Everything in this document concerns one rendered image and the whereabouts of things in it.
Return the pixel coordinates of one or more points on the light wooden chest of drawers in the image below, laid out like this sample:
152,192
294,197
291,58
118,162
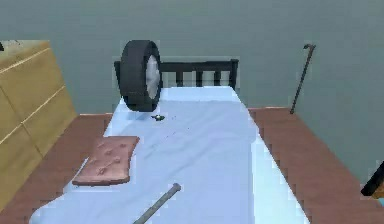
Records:
28,110

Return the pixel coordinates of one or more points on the dark walking cane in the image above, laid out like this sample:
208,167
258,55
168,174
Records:
301,80

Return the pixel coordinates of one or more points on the pink tufted cushion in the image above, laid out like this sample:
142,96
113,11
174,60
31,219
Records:
108,161

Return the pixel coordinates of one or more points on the black car tyre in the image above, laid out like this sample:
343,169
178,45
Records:
136,76

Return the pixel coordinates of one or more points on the black bed with white sheet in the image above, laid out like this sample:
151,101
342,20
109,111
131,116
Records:
200,150

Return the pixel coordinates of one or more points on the small dark green object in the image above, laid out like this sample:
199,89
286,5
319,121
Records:
158,117

